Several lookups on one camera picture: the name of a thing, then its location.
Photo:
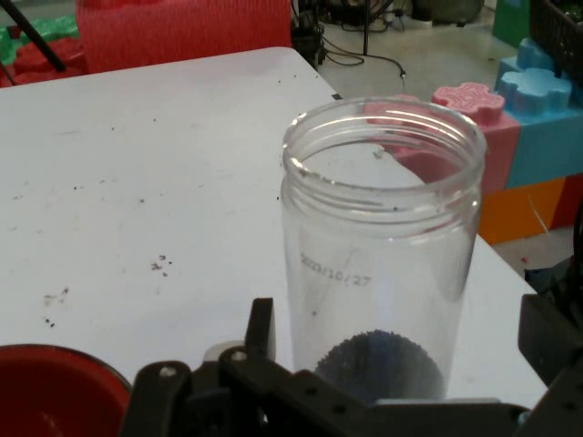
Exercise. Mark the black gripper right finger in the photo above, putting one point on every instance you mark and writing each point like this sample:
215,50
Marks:
560,346

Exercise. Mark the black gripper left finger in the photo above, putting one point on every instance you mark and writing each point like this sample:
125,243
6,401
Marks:
282,400

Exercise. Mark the clear jar with black seeds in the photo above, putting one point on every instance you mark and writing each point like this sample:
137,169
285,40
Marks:
378,255

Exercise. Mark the orange foam block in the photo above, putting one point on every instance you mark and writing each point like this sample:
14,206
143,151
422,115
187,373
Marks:
514,214

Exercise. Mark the pink foam block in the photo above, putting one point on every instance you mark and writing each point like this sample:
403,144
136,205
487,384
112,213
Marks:
496,136

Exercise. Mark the red bowl with black seeds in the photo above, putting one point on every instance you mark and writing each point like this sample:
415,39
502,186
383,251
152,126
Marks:
54,391

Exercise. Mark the light blue foam block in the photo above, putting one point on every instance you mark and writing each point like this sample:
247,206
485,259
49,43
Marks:
542,118

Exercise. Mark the black plastic basket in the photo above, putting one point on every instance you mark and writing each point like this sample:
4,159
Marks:
560,32

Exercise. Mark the green foam panel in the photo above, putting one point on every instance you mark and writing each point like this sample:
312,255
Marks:
510,23

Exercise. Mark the large red foam block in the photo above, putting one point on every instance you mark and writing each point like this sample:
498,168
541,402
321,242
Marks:
182,32

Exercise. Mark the green studded foam block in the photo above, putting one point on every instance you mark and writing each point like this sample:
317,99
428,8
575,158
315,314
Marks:
41,29

